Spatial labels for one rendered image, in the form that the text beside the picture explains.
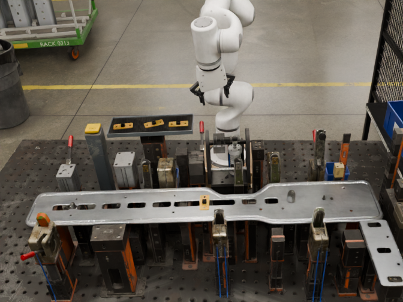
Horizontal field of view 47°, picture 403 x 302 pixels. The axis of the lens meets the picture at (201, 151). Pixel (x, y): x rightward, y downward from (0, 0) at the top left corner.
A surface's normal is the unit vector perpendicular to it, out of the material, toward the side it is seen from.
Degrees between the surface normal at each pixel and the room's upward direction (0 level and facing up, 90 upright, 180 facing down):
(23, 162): 0
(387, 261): 0
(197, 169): 90
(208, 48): 100
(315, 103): 0
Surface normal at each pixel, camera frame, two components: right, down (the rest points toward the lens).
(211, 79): 0.28, 0.69
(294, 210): -0.07, -0.80
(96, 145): -0.03, 0.60
